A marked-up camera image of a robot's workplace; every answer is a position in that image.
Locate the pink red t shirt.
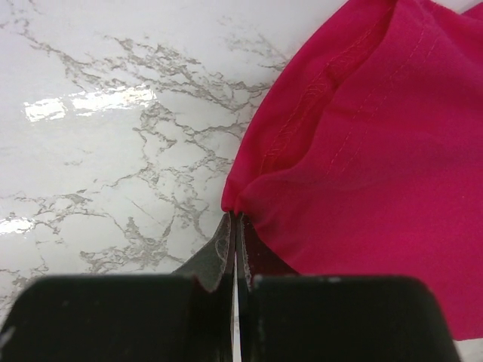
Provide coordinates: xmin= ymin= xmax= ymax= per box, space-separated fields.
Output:
xmin=221 ymin=1 xmax=482 ymax=340

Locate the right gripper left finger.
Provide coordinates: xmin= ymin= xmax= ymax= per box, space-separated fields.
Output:
xmin=1 ymin=214 xmax=234 ymax=361

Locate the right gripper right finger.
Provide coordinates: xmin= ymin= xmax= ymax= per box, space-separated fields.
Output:
xmin=235 ymin=216 xmax=460 ymax=361

